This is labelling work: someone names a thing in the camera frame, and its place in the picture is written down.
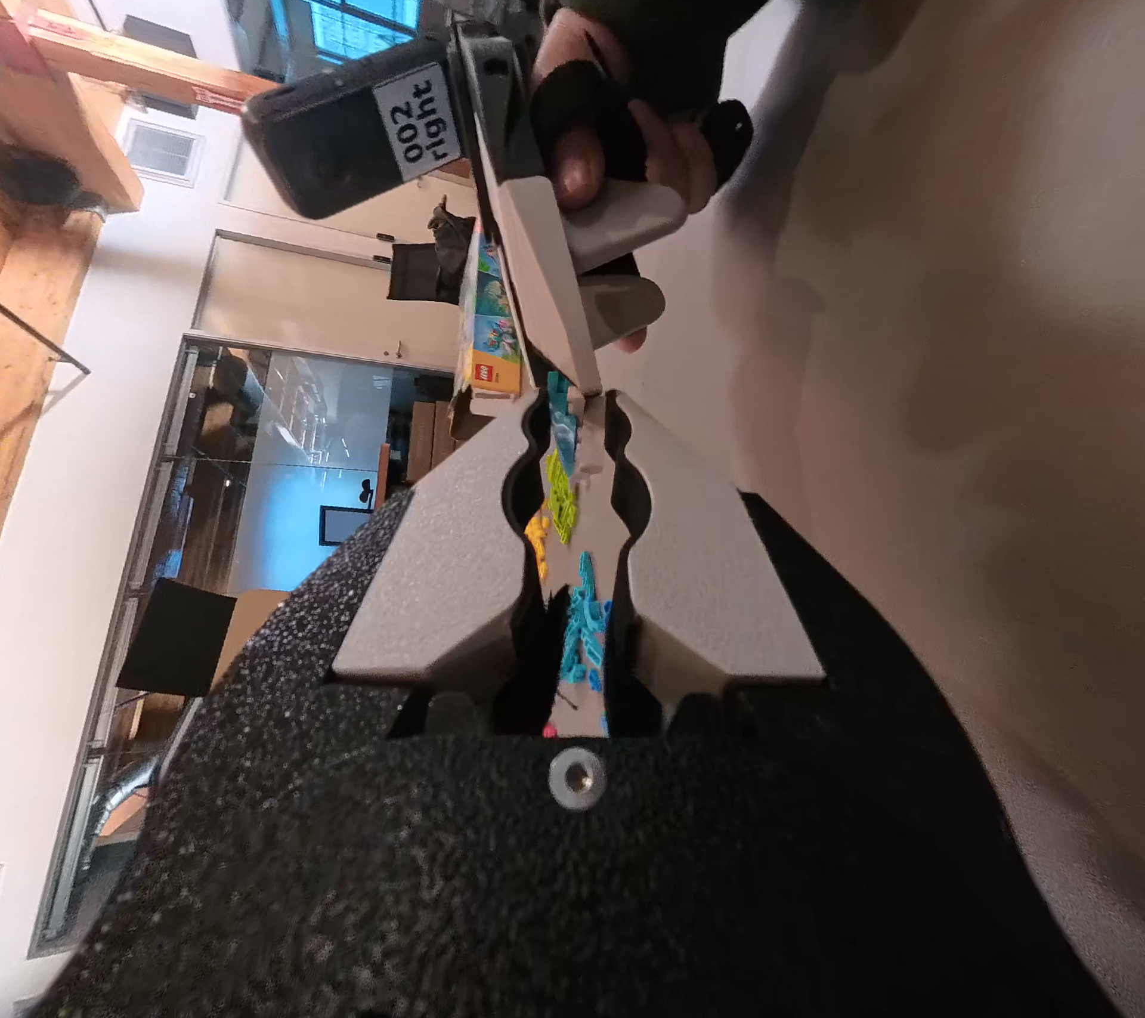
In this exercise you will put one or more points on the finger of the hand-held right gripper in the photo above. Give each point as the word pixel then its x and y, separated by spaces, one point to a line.
pixel 546 275

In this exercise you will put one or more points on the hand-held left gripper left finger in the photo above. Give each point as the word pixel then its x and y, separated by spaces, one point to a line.
pixel 429 553

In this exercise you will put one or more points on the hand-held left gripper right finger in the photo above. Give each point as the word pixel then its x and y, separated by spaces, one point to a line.
pixel 707 571

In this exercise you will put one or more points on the teal and white lego model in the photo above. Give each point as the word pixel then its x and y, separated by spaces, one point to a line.
pixel 563 428

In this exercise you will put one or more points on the yellow lego box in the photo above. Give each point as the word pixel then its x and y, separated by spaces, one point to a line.
pixel 490 338

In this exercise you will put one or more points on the pile of yellow lego pieces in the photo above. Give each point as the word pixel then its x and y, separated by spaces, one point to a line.
pixel 537 539

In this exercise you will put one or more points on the pile of blue lego pieces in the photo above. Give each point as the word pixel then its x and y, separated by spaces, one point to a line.
pixel 586 615

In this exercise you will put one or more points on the pile of lime lego pieces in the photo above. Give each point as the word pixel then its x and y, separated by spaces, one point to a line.
pixel 563 499

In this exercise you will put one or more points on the person's right hand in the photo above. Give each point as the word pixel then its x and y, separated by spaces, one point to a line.
pixel 577 168

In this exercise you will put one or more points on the computer monitor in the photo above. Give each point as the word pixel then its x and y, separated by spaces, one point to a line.
pixel 344 524

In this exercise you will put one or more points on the black office chair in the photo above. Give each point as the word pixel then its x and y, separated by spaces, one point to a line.
pixel 416 271

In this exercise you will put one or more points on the wooden ceiling beam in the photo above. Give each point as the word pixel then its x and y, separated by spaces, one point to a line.
pixel 134 61

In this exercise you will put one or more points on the black chair with tan back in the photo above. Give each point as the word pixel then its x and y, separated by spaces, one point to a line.
pixel 174 633

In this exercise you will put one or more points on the black ceiling speaker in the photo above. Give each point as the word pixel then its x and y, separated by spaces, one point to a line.
pixel 40 182

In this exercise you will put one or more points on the white wall vent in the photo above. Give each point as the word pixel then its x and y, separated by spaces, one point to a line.
pixel 161 150

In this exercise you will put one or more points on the silver air duct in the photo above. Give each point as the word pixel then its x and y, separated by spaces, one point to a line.
pixel 125 803

